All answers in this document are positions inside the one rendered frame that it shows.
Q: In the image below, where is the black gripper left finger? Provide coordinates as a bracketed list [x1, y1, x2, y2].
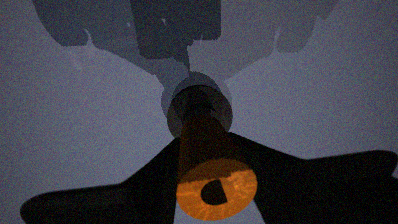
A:
[20, 138, 180, 224]

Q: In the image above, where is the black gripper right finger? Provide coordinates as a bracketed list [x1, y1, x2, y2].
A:
[227, 132, 398, 224]

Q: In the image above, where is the black stepped round pedestal with shaft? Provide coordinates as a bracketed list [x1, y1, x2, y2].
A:
[167, 85, 233, 139]

